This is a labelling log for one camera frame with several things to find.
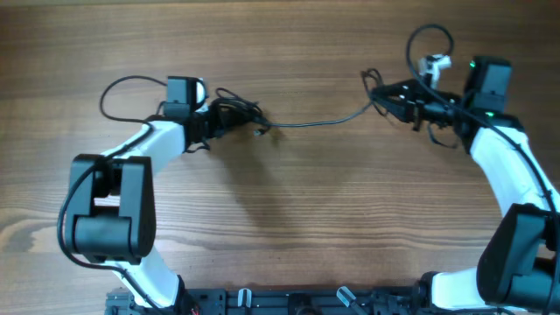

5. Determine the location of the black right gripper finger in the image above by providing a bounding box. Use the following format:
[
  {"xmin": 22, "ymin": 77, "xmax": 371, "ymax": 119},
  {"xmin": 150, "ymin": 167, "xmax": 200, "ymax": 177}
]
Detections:
[
  {"xmin": 370, "ymin": 94, "xmax": 416, "ymax": 123},
  {"xmin": 370, "ymin": 79, "xmax": 423, "ymax": 99}
]

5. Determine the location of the black usb cable bundle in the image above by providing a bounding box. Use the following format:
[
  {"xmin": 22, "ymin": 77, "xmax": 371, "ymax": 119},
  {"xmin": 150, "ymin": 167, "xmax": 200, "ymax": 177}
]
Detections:
[{"xmin": 208, "ymin": 87, "xmax": 275, "ymax": 137}]

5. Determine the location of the black separated usb cable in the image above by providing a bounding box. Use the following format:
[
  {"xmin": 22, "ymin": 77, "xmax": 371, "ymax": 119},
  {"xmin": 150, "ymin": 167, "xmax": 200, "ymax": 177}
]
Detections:
[{"xmin": 262, "ymin": 67, "xmax": 390, "ymax": 130}]

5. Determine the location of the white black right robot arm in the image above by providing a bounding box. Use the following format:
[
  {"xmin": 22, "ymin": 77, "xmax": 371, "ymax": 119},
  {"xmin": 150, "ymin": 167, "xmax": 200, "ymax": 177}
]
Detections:
[{"xmin": 367, "ymin": 55, "xmax": 559, "ymax": 314}]

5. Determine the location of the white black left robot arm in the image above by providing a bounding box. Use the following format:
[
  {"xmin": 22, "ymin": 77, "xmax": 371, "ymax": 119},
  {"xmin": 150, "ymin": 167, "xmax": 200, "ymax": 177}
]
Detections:
[{"xmin": 57, "ymin": 76, "xmax": 217, "ymax": 314}]

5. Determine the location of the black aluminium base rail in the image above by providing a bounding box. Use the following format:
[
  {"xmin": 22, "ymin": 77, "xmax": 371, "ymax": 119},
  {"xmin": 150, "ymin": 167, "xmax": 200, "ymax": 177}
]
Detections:
[{"xmin": 105, "ymin": 287, "xmax": 431, "ymax": 315}]

